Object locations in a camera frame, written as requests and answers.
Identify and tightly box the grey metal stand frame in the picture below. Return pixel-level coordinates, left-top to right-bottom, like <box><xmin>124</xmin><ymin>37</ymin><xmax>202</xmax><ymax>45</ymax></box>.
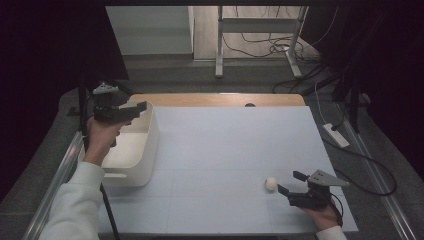
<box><xmin>214</xmin><ymin>5</ymin><xmax>309</xmax><ymax>80</ymax></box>

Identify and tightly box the black power cable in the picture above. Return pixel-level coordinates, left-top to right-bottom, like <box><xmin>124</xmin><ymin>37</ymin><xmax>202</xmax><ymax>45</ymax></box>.
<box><xmin>321</xmin><ymin>136</ymin><xmax>398</xmax><ymax>197</ymax></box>

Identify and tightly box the person's left hand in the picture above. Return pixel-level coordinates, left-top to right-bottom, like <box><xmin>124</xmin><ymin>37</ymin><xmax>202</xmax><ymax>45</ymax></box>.
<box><xmin>83</xmin><ymin>116</ymin><xmax>132</xmax><ymax>167</ymax></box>

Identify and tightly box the black tripod stand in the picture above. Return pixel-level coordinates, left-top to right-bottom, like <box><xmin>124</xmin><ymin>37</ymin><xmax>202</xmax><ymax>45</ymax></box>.
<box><xmin>67</xmin><ymin>63</ymin><xmax>135</xmax><ymax>132</ymax></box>

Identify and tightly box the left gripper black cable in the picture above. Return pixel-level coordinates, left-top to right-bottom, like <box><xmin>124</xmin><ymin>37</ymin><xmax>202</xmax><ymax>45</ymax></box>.
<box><xmin>81</xmin><ymin>92</ymin><xmax>122</xmax><ymax>240</ymax></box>

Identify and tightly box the tangle of floor cables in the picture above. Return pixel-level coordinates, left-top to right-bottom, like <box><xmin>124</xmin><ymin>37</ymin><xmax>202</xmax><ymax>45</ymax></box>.
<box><xmin>222</xmin><ymin>5</ymin><xmax>322</xmax><ymax>63</ymax></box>

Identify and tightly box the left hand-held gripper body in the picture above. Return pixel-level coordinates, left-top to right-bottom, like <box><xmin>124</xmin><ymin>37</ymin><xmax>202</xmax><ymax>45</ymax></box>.
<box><xmin>92</xmin><ymin>82</ymin><xmax>142</xmax><ymax>124</ymax></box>

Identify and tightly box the person's right hand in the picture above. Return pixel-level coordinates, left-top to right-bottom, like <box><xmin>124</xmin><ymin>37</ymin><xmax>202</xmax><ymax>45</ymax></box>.
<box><xmin>299</xmin><ymin>201</ymin><xmax>341</xmax><ymax>232</ymax></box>

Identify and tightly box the thin white cable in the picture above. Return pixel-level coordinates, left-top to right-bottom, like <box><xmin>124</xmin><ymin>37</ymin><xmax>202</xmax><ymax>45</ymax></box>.
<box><xmin>314</xmin><ymin>81</ymin><xmax>330</xmax><ymax>126</ymax></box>

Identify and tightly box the white cabinet panel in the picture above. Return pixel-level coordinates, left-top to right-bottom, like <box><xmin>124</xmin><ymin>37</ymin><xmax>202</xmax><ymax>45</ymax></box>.
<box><xmin>105</xmin><ymin>5</ymin><xmax>195</xmax><ymax>56</ymax></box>

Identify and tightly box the white egg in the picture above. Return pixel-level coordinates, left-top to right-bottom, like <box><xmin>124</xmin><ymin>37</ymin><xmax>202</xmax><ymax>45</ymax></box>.
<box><xmin>264</xmin><ymin>176</ymin><xmax>279</xmax><ymax>192</ymax></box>

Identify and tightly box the black metal stand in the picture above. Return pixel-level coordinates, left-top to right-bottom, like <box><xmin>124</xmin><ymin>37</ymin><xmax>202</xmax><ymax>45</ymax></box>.
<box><xmin>331</xmin><ymin>63</ymin><xmax>372</xmax><ymax>134</ymax></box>

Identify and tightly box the white plastic bin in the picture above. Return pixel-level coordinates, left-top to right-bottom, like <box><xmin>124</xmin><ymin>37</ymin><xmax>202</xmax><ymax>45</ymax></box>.
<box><xmin>78</xmin><ymin>100</ymin><xmax>160</xmax><ymax>188</ymax></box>

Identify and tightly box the white power strip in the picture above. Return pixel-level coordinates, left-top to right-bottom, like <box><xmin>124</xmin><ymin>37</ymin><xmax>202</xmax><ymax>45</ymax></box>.
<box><xmin>322</xmin><ymin>122</ymin><xmax>351</xmax><ymax>149</ymax></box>

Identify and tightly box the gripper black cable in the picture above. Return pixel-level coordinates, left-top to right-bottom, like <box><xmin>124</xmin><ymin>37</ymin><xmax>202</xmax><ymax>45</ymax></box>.
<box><xmin>329</xmin><ymin>194</ymin><xmax>345</xmax><ymax>228</ymax></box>
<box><xmin>81</xmin><ymin>92</ymin><xmax>122</xmax><ymax>240</ymax></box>

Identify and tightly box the black curtain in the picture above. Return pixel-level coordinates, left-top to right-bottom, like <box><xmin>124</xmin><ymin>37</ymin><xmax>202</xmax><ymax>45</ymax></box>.
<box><xmin>301</xmin><ymin>0</ymin><xmax>424</xmax><ymax>183</ymax></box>
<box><xmin>0</xmin><ymin>0</ymin><xmax>130</xmax><ymax>203</ymax></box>

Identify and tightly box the aluminium floor rail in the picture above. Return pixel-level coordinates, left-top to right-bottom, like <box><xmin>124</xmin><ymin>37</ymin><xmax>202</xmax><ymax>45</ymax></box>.
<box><xmin>335</xmin><ymin>102</ymin><xmax>418</xmax><ymax>240</ymax></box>
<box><xmin>21</xmin><ymin>129</ymin><xmax>86</xmax><ymax>240</ymax></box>

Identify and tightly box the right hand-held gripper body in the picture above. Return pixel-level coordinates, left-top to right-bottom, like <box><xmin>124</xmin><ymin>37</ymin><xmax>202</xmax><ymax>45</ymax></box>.
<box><xmin>287</xmin><ymin>169</ymin><xmax>351</xmax><ymax>210</ymax></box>

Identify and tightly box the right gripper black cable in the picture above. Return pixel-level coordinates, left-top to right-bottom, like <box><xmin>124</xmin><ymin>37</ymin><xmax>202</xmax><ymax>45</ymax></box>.
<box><xmin>329</xmin><ymin>194</ymin><xmax>345</xmax><ymax>228</ymax></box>

